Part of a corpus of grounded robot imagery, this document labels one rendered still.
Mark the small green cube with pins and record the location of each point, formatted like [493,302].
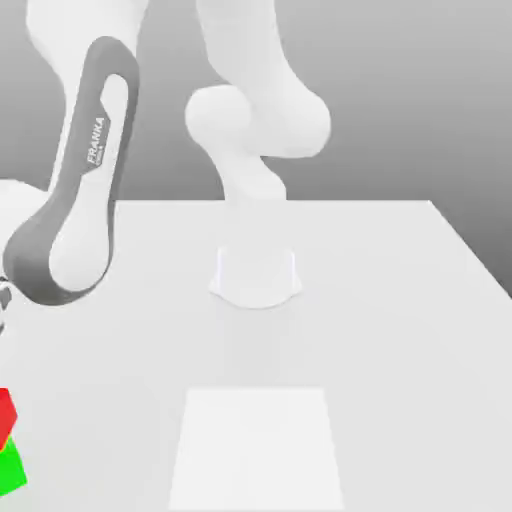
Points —
[10,470]

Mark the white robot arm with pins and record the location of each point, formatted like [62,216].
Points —
[256,120]

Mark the small red cube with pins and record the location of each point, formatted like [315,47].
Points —
[5,414]

